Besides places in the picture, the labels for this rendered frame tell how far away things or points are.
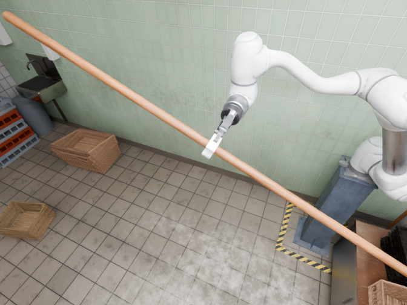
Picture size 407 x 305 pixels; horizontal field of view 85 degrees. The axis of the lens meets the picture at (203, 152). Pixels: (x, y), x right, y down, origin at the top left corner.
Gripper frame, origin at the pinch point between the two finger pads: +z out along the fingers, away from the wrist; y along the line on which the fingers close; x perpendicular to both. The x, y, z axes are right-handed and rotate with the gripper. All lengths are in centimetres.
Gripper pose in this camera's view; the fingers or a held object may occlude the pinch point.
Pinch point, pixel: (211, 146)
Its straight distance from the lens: 72.2
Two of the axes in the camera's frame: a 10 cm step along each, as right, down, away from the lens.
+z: -4.2, 6.6, -6.2
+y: -3.4, 5.2, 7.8
